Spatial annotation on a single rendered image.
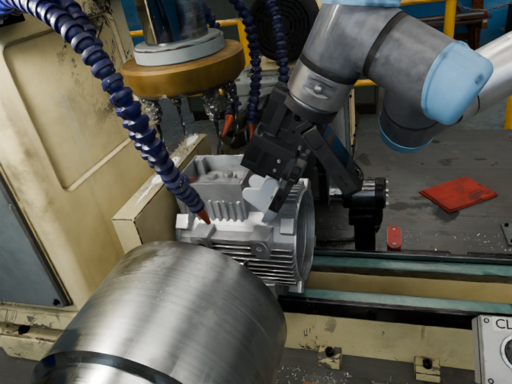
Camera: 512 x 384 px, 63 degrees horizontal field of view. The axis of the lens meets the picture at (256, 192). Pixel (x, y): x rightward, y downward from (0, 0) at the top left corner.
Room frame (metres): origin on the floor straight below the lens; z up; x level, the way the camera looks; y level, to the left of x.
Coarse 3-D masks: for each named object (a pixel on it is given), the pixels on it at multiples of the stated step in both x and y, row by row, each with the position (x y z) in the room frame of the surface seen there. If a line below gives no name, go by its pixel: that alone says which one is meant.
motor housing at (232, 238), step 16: (304, 192) 0.59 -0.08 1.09; (256, 208) 0.57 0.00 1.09; (288, 208) 0.55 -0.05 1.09; (304, 208) 0.65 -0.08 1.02; (192, 224) 0.59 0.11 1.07; (224, 224) 0.57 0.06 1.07; (240, 224) 0.56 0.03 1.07; (256, 224) 0.55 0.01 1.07; (272, 224) 0.54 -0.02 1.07; (304, 224) 0.65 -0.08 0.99; (224, 240) 0.54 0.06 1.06; (240, 240) 0.53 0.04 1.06; (288, 240) 0.52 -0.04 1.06; (304, 240) 0.63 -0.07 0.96; (240, 256) 0.53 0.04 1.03; (272, 256) 0.51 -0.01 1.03; (288, 256) 0.49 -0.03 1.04; (304, 256) 0.60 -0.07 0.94; (256, 272) 0.51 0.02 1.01; (272, 272) 0.51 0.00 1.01; (288, 272) 0.50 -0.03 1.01; (304, 272) 0.57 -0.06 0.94
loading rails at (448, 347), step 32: (320, 256) 0.63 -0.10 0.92; (352, 256) 0.61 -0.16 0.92; (384, 256) 0.59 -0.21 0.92; (416, 256) 0.57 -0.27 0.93; (448, 256) 0.55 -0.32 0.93; (480, 256) 0.54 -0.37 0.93; (288, 288) 0.56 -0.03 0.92; (320, 288) 0.60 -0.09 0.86; (352, 288) 0.58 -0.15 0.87; (384, 288) 0.56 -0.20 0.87; (416, 288) 0.54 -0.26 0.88; (448, 288) 0.52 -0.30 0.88; (480, 288) 0.51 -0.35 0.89; (288, 320) 0.52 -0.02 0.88; (320, 320) 0.50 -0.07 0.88; (352, 320) 0.48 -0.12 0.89; (384, 320) 0.47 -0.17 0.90; (416, 320) 0.45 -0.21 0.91; (448, 320) 0.43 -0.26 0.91; (320, 352) 0.49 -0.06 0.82; (352, 352) 0.48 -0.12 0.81; (384, 352) 0.47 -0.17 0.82; (416, 352) 0.45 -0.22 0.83; (448, 352) 0.43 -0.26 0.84
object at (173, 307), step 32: (128, 256) 0.42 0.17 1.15; (160, 256) 0.39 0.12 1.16; (192, 256) 0.38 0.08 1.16; (224, 256) 0.39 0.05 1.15; (128, 288) 0.34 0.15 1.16; (160, 288) 0.33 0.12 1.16; (192, 288) 0.34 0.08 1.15; (224, 288) 0.34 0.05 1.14; (256, 288) 0.36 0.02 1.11; (96, 320) 0.31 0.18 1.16; (128, 320) 0.30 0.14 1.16; (160, 320) 0.29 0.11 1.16; (192, 320) 0.30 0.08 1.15; (224, 320) 0.31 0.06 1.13; (256, 320) 0.33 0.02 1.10; (64, 352) 0.28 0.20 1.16; (96, 352) 0.26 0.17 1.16; (128, 352) 0.26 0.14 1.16; (160, 352) 0.26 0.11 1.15; (192, 352) 0.27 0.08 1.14; (224, 352) 0.28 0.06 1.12; (256, 352) 0.30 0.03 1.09
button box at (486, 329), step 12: (480, 324) 0.29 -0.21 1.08; (492, 324) 0.28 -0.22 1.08; (504, 324) 0.28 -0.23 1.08; (480, 336) 0.28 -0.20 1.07; (492, 336) 0.27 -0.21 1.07; (504, 336) 0.27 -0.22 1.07; (480, 348) 0.27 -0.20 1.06; (492, 348) 0.27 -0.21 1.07; (480, 360) 0.27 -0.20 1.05; (492, 360) 0.26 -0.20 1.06; (504, 360) 0.25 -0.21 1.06; (480, 372) 0.26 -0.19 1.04; (492, 372) 0.25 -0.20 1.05; (504, 372) 0.25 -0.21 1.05
